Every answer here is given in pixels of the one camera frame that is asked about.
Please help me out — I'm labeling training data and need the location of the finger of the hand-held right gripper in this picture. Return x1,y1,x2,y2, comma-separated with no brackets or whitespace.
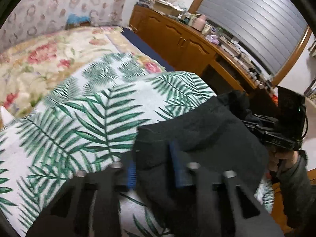
241,121,268,142
254,114,278,126

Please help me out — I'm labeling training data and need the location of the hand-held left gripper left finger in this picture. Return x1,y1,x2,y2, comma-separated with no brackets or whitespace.
26,162,137,237

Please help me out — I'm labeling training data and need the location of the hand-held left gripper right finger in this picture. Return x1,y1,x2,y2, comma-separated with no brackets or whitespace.
169,142,284,237

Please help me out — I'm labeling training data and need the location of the dark labelled garment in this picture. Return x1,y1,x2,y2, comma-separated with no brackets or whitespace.
133,90,269,237

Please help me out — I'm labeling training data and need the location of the person's right hand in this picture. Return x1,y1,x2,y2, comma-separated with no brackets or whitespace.
268,149,300,178

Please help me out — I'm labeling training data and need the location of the leaf print blanket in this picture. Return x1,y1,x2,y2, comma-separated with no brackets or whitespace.
0,53,274,237

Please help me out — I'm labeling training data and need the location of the grey window blind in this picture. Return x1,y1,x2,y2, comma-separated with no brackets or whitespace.
196,0,308,76

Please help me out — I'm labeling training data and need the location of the wooden cabinet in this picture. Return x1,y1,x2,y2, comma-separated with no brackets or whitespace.
129,4,274,99

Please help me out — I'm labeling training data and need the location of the pink bottle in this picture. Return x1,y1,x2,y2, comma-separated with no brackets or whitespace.
192,14,207,30

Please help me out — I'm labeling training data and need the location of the dark blue mattress sheet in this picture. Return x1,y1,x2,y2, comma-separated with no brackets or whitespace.
122,27,176,72

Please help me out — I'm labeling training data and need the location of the floral bed sheet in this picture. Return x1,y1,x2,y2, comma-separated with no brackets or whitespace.
0,26,166,124

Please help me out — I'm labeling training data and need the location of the cardboard box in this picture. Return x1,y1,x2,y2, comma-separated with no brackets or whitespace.
153,0,183,16

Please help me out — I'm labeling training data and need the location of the blue cloth in box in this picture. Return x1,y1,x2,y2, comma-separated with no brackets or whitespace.
65,13,90,30

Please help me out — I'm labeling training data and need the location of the circle pattern curtain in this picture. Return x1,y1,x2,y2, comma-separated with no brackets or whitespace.
0,0,140,55

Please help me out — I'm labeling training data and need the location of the wooden window frame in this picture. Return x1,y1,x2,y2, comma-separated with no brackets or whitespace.
189,0,313,86

